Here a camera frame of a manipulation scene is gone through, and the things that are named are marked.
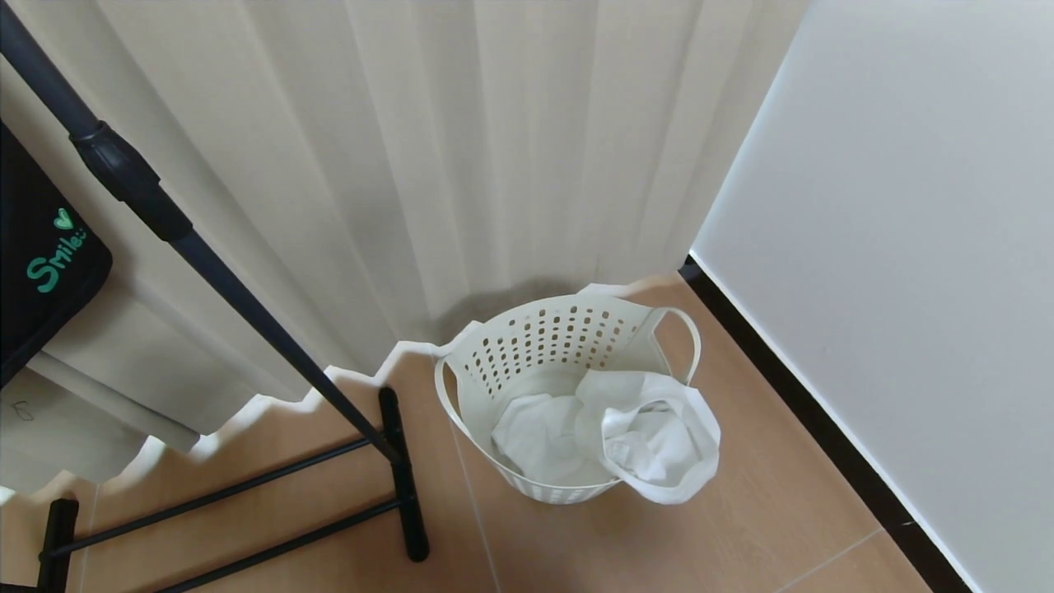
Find white laundry basket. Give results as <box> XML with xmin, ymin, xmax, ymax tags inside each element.
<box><xmin>433</xmin><ymin>293</ymin><xmax>704</xmax><ymax>506</ymax></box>

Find black clothes rack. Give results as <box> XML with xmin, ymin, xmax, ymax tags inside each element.
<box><xmin>0</xmin><ymin>0</ymin><xmax>431</xmax><ymax>593</ymax></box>

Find beige curtain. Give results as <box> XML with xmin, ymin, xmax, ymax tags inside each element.
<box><xmin>0</xmin><ymin>0</ymin><xmax>814</xmax><ymax>497</ymax></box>

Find white garment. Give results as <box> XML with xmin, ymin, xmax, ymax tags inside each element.
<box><xmin>491</xmin><ymin>368</ymin><xmax>723</xmax><ymax>506</ymax></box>

